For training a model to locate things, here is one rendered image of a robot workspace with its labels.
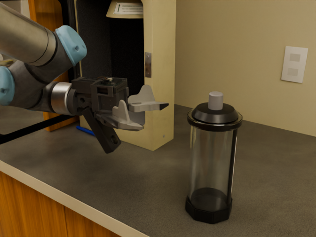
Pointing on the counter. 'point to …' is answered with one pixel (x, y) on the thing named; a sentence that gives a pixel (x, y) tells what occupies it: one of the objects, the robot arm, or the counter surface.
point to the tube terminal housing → (165, 81)
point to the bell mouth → (126, 9)
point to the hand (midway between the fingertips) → (158, 118)
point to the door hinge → (75, 30)
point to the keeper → (148, 64)
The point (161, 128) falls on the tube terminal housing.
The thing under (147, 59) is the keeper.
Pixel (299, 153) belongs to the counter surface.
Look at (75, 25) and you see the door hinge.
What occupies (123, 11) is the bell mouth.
